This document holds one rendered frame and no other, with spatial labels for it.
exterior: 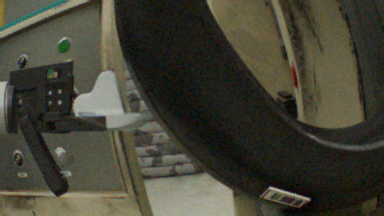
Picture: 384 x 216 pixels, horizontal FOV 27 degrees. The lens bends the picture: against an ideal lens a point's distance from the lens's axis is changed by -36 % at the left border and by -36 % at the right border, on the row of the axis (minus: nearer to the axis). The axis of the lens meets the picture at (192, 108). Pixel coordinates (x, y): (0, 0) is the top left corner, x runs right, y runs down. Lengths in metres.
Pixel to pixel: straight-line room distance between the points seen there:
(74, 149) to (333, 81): 0.59
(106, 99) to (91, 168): 0.70
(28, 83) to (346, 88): 0.53
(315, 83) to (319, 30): 0.08
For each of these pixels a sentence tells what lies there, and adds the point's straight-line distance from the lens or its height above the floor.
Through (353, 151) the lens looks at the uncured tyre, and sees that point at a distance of 1.06.
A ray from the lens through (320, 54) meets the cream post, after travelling 1.43.
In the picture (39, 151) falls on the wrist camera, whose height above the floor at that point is 1.04.
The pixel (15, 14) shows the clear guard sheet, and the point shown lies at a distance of 1.84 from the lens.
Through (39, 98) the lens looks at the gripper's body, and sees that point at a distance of 1.14.
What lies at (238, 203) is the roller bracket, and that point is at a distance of 1.41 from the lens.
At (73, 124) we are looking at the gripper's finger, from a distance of 1.12.
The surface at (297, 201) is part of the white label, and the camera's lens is 1.07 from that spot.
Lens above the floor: 1.12
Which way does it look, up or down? 3 degrees down
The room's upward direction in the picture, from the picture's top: 9 degrees counter-clockwise
